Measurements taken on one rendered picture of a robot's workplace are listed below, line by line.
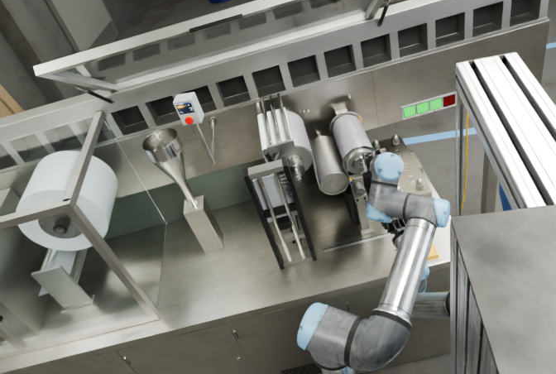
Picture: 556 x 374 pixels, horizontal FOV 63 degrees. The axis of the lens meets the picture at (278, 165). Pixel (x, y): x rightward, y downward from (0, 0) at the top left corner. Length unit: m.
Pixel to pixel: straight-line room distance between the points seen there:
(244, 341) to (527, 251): 1.72
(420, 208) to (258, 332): 1.07
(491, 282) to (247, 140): 1.66
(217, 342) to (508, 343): 1.75
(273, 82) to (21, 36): 4.30
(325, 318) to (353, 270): 0.77
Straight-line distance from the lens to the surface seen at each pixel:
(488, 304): 0.47
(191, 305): 2.00
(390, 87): 2.03
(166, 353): 2.18
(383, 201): 1.28
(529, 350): 0.45
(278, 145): 1.63
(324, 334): 1.12
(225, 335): 2.07
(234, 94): 2.00
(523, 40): 2.20
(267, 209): 1.73
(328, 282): 1.87
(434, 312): 1.44
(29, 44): 5.94
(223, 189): 2.22
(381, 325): 1.11
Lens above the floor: 2.42
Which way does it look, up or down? 39 degrees down
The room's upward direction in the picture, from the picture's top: 18 degrees counter-clockwise
